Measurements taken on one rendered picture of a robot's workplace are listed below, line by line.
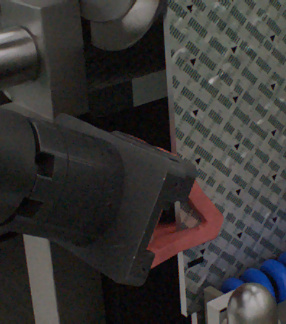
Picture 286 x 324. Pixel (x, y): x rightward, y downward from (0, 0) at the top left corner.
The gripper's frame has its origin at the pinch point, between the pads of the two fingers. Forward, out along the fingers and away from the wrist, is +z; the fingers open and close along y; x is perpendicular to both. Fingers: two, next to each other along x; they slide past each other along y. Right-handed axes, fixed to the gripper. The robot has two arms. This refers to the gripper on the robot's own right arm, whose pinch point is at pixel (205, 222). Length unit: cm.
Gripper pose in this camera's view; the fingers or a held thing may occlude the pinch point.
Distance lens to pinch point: 53.0
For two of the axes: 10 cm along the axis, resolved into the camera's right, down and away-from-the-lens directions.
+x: 3.5, -9.3, -0.7
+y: 6.0, 2.8, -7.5
